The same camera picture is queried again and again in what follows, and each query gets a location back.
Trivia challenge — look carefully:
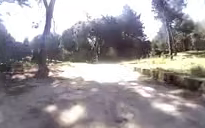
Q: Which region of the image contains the tree with slim trunk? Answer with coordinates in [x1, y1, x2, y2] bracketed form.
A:
[151, 0, 188, 60]

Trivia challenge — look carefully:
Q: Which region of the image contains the sunlit grass slope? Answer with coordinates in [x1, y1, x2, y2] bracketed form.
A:
[123, 50, 205, 80]

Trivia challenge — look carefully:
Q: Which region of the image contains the tall thin tree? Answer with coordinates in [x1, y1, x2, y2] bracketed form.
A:
[31, 0, 58, 80]

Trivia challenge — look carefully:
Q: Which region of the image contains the wood of trees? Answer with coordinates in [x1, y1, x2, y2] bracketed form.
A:
[0, 3, 205, 64]

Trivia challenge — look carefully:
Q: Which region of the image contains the grey dirt path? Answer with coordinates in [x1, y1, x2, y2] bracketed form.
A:
[0, 61, 205, 128]

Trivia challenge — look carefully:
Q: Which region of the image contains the low stone kerb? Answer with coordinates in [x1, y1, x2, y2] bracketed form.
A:
[133, 65, 205, 94]

